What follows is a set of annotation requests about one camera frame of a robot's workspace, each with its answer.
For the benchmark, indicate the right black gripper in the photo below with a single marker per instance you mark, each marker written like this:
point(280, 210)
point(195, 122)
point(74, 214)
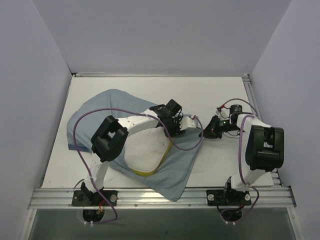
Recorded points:
point(217, 125)

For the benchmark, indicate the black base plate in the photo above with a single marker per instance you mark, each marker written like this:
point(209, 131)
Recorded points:
point(79, 199)
point(218, 197)

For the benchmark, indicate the aluminium rail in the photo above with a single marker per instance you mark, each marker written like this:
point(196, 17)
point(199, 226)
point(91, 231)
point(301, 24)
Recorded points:
point(146, 198)
point(262, 100)

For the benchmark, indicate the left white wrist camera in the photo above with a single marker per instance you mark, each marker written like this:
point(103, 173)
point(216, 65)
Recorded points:
point(188, 122)

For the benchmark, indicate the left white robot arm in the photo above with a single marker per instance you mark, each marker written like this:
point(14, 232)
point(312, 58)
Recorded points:
point(109, 139)

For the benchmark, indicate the aluminium right side rail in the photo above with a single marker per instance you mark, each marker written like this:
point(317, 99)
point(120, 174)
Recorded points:
point(262, 100)

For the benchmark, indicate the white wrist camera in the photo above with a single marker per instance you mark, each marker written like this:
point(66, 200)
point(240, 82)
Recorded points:
point(188, 122)
point(221, 113)

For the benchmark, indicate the grey-blue pillowcase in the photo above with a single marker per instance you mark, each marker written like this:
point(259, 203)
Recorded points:
point(172, 176)

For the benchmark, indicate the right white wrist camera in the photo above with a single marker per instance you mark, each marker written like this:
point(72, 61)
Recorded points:
point(221, 113)

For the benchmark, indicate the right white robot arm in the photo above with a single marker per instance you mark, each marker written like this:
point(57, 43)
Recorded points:
point(234, 112)

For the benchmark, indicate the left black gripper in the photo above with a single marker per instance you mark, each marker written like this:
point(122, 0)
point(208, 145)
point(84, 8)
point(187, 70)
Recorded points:
point(175, 126)

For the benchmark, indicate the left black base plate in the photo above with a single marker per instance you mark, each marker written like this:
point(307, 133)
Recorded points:
point(79, 199)

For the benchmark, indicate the aluminium front rail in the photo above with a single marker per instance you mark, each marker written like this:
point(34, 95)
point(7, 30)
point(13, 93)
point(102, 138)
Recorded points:
point(146, 198)

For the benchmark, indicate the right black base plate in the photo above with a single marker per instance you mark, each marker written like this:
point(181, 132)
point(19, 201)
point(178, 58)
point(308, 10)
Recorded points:
point(218, 197)

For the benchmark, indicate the white pillow yellow trim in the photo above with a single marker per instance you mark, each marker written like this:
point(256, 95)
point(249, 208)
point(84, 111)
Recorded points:
point(145, 151)

